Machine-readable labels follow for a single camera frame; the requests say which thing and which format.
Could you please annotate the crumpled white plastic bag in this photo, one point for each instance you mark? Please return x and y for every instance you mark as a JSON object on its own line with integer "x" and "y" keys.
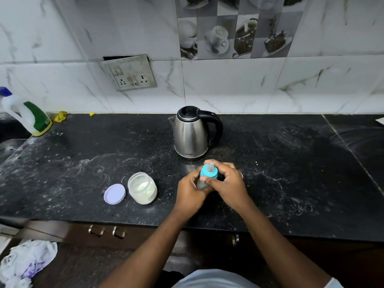
{"x": 25, "y": 262}

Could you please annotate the white spray cleaner bottle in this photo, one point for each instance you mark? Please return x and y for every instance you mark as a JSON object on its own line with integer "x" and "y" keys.
{"x": 28, "y": 113}

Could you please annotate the blue-capped baby feeding bottle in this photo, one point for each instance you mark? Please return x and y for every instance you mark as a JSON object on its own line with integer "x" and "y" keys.
{"x": 207, "y": 174}

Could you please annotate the yellow crumpled scrap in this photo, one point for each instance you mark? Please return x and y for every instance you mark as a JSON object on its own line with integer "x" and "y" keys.
{"x": 60, "y": 116}

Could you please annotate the person's left forearm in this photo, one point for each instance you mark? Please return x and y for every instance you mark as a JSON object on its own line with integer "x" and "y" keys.
{"x": 151, "y": 248}

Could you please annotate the person's left hand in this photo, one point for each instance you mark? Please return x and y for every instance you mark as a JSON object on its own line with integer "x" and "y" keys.
{"x": 189, "y": 194}

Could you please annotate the clear jar of white powder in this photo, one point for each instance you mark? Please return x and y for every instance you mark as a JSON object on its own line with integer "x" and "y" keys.
{"x": 142, "y": 188}

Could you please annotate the stainless steel electric kettle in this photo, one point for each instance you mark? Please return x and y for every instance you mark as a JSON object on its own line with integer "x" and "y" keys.
{"x": 192, "y": 133}

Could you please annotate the wall socket switch plate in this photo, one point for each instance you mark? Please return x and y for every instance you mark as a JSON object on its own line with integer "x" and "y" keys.
{"x": 130, "y": 73}

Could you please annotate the lilac plastic jar lid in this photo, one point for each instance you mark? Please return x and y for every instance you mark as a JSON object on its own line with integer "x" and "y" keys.
{"x": 114, "y": 194}

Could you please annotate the person's right thumb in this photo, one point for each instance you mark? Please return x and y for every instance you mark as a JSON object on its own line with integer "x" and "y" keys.
{"x": 211, "y": 181}

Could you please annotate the person's left thumb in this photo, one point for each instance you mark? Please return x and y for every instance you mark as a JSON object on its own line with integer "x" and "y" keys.
{"x": 195, "y": 177}

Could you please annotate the person's right hand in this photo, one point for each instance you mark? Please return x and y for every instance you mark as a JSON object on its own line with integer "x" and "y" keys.
{"x": 229, "y": 186}

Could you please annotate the decorative coffee-print wall tile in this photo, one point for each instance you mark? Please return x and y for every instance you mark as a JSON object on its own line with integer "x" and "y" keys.
{"x": 237, "y": 26}

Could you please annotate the white paper corner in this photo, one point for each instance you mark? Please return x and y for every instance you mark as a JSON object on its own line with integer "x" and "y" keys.
{"x": 380, "y": 120}

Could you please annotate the person's light grey shirt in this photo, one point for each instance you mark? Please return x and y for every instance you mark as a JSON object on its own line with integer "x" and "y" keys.
{"x": 228, "y": 280}

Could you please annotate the person's right forearm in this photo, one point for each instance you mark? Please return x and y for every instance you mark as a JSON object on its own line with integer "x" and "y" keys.
{"x": 282, "y": 248}

